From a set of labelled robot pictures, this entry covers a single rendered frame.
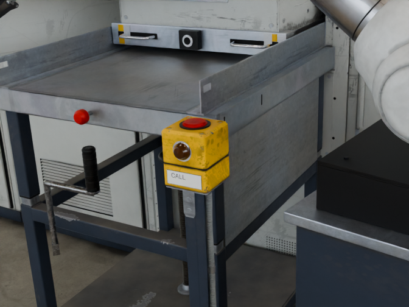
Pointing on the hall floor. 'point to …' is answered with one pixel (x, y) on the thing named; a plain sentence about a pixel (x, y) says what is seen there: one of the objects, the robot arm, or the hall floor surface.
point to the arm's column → (347, 274)
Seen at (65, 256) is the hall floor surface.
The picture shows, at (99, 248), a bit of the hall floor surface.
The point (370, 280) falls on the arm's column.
